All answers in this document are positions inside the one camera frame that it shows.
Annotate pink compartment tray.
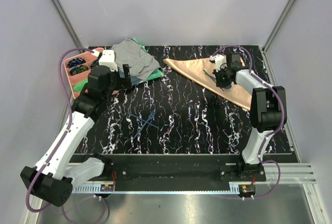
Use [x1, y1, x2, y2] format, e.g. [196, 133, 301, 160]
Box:
[63, 47, 120, 100]

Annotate black marbled table mat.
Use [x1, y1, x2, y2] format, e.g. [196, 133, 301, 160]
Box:
[76, 45, 251, 154]

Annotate aluminium frame rail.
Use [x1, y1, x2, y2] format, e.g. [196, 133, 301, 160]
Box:
[62, 162, 317, 184]

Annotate green item in tray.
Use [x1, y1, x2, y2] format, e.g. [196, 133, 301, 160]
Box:
[73, 79, 88, 92]

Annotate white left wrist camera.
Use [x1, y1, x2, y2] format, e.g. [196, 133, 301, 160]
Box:
[98, 50, 118, 72]

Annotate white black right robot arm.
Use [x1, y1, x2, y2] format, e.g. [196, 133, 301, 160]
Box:
[210, 53, 287, 181]

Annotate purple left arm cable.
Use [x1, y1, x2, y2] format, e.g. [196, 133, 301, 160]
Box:
[24, 48, 96, 213]

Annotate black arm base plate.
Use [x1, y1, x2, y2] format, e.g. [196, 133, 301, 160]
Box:
[67, 152, 267, 192]

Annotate left aluminium frame post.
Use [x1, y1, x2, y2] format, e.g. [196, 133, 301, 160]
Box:
[50, 0, 82, 47]

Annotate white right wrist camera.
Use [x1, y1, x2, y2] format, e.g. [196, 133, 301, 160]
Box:
[210, 54, 227, 72]

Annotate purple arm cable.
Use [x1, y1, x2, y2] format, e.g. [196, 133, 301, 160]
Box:
[212, 45, 287, 201]
[24, 48, 96, 213]

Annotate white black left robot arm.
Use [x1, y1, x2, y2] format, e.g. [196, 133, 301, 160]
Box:
[20, 64, 132, 211]

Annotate right aluminium frame post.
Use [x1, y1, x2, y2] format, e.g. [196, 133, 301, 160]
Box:
[262, 0, 297, 52]

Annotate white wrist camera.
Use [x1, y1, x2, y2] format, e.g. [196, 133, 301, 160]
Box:
[210, 54, 227, 72]
[98, 50, 118, 72]

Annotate dark patterned socks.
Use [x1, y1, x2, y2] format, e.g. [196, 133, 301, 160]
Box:
[67, 57, 88, 76]

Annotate peach satin napkin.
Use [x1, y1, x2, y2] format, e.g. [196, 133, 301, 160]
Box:
[163, 58, 252, 110]

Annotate blue grey folded cloth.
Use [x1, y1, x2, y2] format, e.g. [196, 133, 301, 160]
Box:
[131, 69, 162, 85]

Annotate aluminium frame post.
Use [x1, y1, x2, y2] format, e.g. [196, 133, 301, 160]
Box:
[262, 0, 297, 52]
[50, 0, 82, 47]

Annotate white slotted cable duct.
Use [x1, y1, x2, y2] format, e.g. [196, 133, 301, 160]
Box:
[72, 183, 256, 195]

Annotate blue plastic spoon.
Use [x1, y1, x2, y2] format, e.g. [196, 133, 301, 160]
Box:
[203, 70, 232, 91]

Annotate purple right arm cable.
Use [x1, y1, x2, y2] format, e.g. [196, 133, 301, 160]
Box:
[212, 45, 287, 201]

